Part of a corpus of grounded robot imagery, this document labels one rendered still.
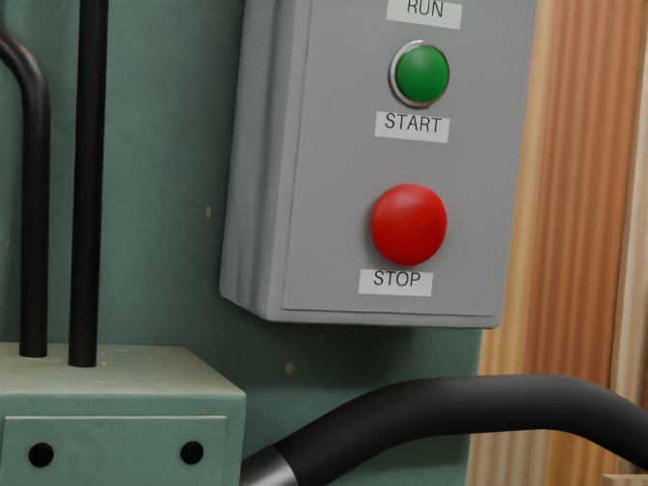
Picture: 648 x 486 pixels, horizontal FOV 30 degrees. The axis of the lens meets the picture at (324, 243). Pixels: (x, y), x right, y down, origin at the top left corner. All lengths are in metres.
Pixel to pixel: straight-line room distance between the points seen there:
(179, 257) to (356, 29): 0.12
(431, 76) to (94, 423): 0.17
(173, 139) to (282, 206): 0.07
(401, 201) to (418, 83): 0.04
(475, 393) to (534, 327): 1.51
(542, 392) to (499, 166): 0.10
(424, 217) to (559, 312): 1.59
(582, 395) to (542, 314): 1.48
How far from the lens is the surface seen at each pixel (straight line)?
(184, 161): 0.48
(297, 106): 0.43
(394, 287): 0.45
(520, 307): 1.95
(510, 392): 0.51
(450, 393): 0.49
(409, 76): 0.44
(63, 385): 0.41
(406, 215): 0.44
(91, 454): 0.41
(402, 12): 0.45
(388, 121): 0.44
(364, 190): 0.44
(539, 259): 2.00
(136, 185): 0.48
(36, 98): 0.44
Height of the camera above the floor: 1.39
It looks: 6 degrees down
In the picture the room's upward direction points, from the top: 6 degrees clockwise
